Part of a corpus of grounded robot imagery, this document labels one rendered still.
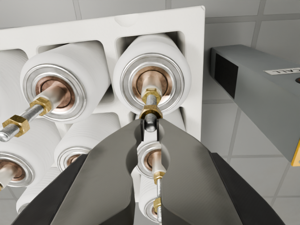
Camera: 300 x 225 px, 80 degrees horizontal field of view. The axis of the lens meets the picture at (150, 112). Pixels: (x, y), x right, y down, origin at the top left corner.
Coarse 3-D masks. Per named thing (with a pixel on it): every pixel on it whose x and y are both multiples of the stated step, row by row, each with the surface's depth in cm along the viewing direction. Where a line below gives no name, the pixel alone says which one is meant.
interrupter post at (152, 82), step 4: (152, 76) 21; (144, 80) 21; (148, 80) 20; (152, 80) 19; (156, 80) 20; (144, 84) 19; (148, 84) 18; (152, 84) 18; (156, 84) 19; (160, 84) 20; (144, 88) 18; (156, 88) 18; (160, 88) 19; (160, 92) 18
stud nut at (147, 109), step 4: (144, 108) 14; (148, 108) 14; (152, 108) 14; (156, 108) 14; (144, 112) 14; (148, 112) 14; (152, 112) 14; (156, 112) 14; (160, 112) 15; (140, 116) 14; (144, 116) 14; (156, 116) 14; (160, 116) 14
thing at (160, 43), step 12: (144, 36) 26; (156, 36) 25; (168, 36) 33; (132, 48) 20; (144, 48) 19; (156, 48) 19; (168, 48) 20; (120, 60) 20; (180, 60) 20; (120, 72) 21; (120, 96) 22; (132, 108) 23
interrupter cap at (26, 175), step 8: (0, 152) 26; (8, 152) 27; (0, 160) 27; (8, 160) 27; (16, 160) 27; (24, 160) 27; (0, 168) 28; (24, 168) 28; (32, 168) 28; (16, 176) 29; (24, 176) 29; (32, 176) 29; (8, 184) 30; (16, 184) 30; (24, 184) 30
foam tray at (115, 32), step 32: (0, 32) 26; (32, 32) 25; (64, 32) 25; (96, 32) 25; (128, 32) 25; (160, 32) 25; (192, 32) 25; (192, 64) 27; (192, 96) 30; (0, 128) 33; (64, 128) 33; (192, 128) 32
